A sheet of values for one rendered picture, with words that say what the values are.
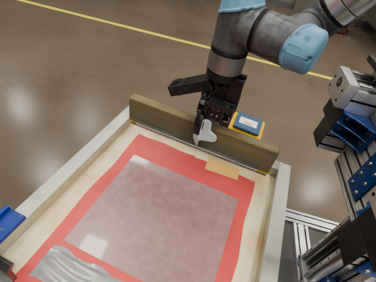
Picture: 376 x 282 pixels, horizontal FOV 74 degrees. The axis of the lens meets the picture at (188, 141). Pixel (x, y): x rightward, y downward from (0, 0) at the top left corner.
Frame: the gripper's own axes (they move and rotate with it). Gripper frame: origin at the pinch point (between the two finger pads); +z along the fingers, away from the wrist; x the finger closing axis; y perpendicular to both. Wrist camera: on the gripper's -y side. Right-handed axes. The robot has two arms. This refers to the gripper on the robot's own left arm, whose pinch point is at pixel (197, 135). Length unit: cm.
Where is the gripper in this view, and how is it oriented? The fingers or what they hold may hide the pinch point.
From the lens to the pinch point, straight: 66.8
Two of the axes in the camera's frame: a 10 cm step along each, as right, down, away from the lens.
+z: -1.5, 7.2, 6.8
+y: 9.1, 3.6, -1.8
